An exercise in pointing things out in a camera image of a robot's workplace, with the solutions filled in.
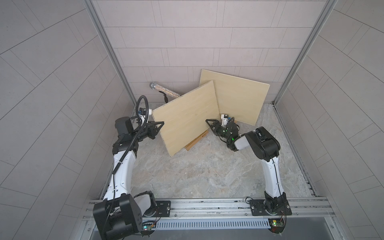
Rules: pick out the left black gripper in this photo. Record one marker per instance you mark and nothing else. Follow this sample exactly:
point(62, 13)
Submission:
point(149, 126)

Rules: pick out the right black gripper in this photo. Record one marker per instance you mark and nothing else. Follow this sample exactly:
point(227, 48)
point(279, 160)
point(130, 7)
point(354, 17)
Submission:
point(219, 128)

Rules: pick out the plywood board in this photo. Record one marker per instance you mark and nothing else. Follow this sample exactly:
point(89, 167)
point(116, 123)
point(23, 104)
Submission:
point(240, 98)
point(185, 117)

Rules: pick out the wooden easel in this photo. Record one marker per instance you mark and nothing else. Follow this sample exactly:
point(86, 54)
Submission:
point(196, 140)

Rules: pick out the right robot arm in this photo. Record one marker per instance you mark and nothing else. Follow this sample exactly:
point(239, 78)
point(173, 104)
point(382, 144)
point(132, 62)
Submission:
point(267, 149)

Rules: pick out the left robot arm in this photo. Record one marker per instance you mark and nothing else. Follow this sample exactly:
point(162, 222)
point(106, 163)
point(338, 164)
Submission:
point(120, 214)

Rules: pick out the glitter microphone on stand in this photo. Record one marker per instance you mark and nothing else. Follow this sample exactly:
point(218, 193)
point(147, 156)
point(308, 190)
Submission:
point(166, 92)

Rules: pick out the left circuit board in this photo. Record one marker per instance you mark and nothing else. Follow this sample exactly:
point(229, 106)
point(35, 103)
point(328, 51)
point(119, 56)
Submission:
point(149, 228)

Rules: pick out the circuit board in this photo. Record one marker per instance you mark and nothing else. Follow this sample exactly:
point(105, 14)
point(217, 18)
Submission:
point(149, 228)
point(277, 226)

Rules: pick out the right circuit board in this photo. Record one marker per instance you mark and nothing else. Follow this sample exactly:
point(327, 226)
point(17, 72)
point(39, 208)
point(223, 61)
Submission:
point(277, 226)

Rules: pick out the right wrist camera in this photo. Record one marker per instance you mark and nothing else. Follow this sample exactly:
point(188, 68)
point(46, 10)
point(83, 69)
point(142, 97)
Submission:
point(225, 119)

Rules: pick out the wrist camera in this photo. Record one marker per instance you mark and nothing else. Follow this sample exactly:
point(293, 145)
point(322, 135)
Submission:
point(225, 119)
point(142, 112)

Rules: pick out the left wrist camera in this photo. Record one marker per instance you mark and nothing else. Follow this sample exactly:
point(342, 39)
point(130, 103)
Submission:
point(142, 112)

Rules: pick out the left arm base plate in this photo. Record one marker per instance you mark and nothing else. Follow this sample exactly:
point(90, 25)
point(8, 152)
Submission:
point(162, 209)

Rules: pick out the aluminium mounting rail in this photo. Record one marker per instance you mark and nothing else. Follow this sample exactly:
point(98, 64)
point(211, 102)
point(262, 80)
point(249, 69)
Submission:
point(238, 208)

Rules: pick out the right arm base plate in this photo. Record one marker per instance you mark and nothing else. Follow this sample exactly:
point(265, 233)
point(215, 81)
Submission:
point(274, 207)

